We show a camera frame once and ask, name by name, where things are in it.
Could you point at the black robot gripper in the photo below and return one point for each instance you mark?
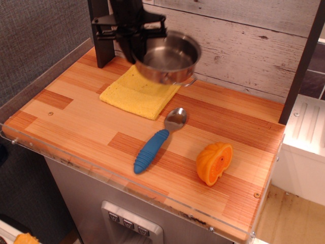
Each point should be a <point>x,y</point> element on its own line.
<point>132,25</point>

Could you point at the stainless steel pot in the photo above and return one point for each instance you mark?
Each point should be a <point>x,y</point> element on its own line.
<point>170,60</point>

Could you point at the yellow folded cloth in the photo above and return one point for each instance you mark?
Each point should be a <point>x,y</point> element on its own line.
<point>136,94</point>

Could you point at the orange plastic pumpkin half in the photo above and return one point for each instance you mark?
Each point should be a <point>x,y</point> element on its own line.
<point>212,161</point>

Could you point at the grey metal cabinet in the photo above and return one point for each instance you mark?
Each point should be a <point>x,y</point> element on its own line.
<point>84,194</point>

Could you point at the silver control panel with buttons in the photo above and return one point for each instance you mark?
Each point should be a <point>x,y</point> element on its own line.
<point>126,227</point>

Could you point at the orange toy bottom left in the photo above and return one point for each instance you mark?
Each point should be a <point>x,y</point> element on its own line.
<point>25,238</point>

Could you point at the dark left vertical post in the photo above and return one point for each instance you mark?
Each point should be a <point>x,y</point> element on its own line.
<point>104,49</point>

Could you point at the dark vertical post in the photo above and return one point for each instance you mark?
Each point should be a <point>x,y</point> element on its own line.
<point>104,49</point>
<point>303,64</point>

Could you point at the blue handled metal spoon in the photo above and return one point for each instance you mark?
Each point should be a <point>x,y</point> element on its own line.
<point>175,120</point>

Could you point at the dark right vertical post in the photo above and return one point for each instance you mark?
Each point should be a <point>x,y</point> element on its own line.
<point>303,64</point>

